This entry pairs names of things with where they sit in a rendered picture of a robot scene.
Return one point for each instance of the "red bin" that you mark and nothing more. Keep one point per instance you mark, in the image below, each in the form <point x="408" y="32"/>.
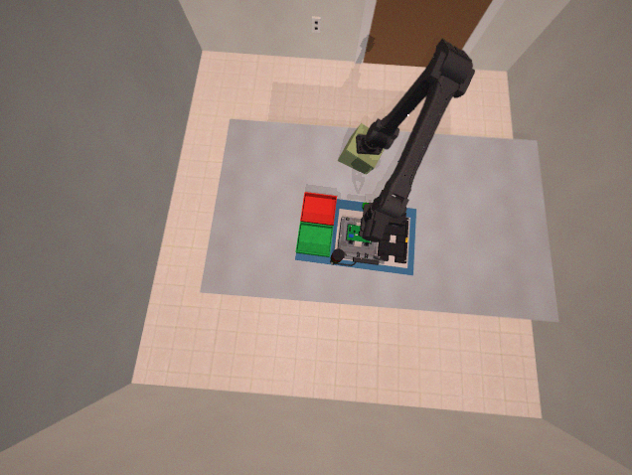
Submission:
<point x="318" y="209"/>

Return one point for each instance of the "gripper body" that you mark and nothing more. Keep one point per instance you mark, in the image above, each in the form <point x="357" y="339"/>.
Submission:
<point x="364" y="218"/>

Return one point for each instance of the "green bin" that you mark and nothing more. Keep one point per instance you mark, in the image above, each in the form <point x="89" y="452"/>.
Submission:
<point x="314" y="239"/>

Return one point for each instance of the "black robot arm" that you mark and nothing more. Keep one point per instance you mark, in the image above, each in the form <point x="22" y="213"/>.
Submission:
<point x="448" y="73"/>

